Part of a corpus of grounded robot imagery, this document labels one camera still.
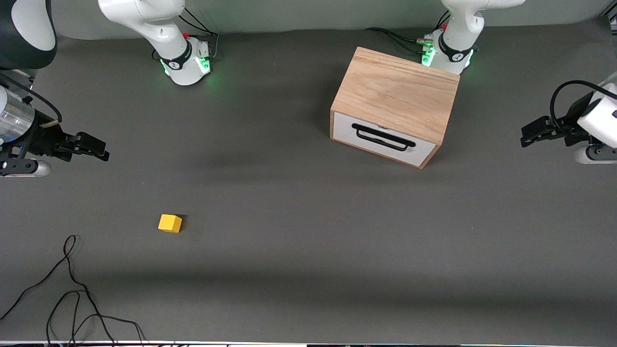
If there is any yellow wooden block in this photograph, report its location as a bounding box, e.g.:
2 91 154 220
158 214 183 234

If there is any black metal drawer handle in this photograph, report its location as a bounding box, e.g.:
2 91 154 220
351 123 416 152

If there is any wooden drawer with white front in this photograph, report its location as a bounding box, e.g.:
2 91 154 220
333 111 438 168

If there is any wooden drawer cabinet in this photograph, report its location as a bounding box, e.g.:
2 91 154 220
330 46 461 170

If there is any thin black loose cable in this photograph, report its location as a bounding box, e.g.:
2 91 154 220
0 235 148 346

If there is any black arm base cable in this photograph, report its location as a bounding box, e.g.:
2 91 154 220
179 7 220 62
365 12 452 54

